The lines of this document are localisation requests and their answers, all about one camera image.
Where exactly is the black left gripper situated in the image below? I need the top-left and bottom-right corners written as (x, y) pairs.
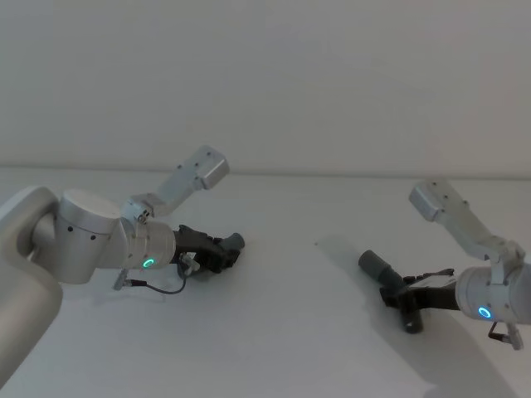
top-left (173, 224), bottom-right (246, 275)

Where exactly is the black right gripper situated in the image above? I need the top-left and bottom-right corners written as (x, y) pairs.
top-left (380, 268), bottom-right (460, 312)

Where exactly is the long grey tube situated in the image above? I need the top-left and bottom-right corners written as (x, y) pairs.
top-left (358, 249), bottom-right (424, 335)

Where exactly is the white table cloth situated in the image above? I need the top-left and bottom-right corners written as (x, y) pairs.
top-left (0, 166), bottom-right (531, 398)

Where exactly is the white curtain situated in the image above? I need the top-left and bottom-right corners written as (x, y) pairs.
top-left (0, 0), bottom-right (531, 180)

